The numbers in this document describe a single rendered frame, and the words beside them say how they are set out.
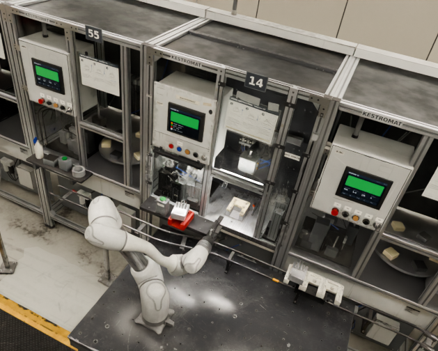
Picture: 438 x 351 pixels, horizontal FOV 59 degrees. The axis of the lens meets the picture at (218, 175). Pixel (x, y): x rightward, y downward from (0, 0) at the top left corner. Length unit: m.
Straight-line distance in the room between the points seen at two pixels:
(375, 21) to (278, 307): 3.99
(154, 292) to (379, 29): 4.42
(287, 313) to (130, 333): 0.99
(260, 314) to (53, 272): 1.89
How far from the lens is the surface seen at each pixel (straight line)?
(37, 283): 3.68
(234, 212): 2.87
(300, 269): 2.61
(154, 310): 2.35
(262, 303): 2.69
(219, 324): 2.55
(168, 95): 2.42
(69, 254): 3.82
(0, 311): 3.57
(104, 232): 1.93
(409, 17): 5.60
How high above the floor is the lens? 2.83
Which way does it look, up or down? 37 degrees down
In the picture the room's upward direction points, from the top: 9 degrees clockwise
